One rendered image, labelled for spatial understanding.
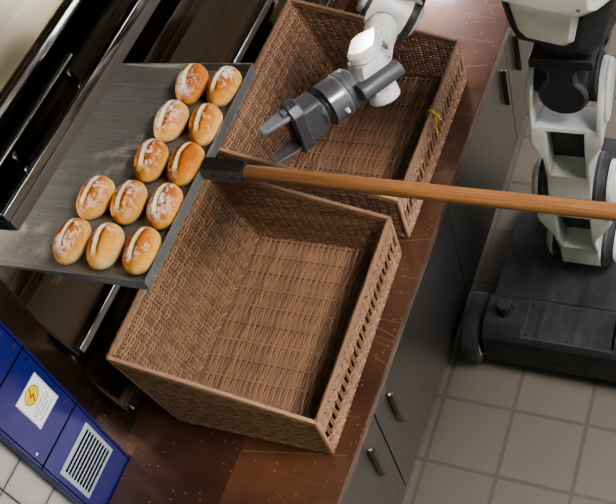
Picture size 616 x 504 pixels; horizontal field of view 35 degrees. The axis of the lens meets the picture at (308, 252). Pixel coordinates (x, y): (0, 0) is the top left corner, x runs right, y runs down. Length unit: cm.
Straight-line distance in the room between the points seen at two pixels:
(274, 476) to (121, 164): 76
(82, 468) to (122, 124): 74
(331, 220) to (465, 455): 80
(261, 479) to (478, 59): 133
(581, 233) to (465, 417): 61
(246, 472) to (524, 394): 94
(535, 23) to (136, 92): 84
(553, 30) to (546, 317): 100
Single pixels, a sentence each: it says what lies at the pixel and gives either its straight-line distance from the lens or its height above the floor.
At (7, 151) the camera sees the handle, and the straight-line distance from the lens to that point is 174.
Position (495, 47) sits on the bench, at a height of 58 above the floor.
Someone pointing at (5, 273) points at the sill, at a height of 118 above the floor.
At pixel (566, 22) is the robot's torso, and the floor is 122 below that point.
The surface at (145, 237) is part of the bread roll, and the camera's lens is 179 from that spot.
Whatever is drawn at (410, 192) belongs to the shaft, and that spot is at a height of 121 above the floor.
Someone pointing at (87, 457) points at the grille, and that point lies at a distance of 221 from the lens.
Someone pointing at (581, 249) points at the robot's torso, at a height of 35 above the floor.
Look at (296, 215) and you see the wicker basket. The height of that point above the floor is 70.
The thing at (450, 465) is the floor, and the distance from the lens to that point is 277.
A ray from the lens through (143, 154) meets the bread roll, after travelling 193.
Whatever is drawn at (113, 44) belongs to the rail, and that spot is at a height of 143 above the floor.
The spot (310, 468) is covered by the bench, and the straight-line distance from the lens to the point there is 219.
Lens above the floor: 252
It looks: 51 degrees down
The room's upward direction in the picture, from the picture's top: 24 degrees counter-clockwise
